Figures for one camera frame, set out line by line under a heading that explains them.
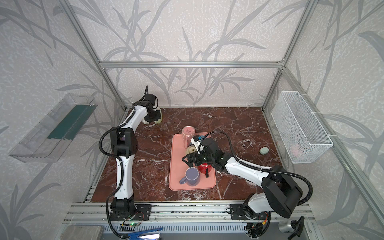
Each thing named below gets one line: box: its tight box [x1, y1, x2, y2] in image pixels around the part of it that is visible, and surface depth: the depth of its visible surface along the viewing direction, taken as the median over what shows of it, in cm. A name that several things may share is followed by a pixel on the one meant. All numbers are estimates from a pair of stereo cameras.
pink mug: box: [181, 125, 196, 149], surface depth 94 cm
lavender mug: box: [179, 166, 200, 187], surface depth 81 cm
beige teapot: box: [185, 145, 197, 156], surface depth 89 cm
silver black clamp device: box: [278, 215, 305, 240], surface depth 61 cm
